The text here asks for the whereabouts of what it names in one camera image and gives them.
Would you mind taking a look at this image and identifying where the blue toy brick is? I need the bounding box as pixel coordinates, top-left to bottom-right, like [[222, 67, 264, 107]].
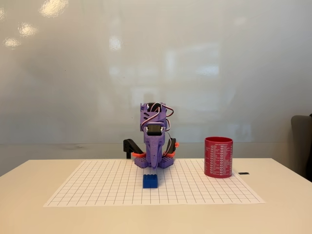
[[142, 174, 158, 189]]

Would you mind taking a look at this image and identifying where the red cup white print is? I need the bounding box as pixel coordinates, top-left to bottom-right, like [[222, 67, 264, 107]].
[[204, 136, 234, 179]]

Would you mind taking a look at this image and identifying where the black and orange table clamp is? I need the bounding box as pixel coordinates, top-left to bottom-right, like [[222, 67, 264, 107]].
[[123, 138, 147, 159], [162, 137, 180, 157]]

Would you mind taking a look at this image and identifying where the white grid paper sheet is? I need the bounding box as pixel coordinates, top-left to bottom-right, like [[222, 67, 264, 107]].
[[43, 159, 266, 208]]

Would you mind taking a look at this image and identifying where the dark grey chair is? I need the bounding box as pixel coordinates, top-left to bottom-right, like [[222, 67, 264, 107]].
[[291, 113, 312, 183]]

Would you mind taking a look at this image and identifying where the dark lower arm servo cable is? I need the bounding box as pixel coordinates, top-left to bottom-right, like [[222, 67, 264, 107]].
[[165, 130, 173, 156]]

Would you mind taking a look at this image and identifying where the white red wrist servo cable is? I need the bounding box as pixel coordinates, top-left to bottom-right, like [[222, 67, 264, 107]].
[[145, 101, 175, 129]]

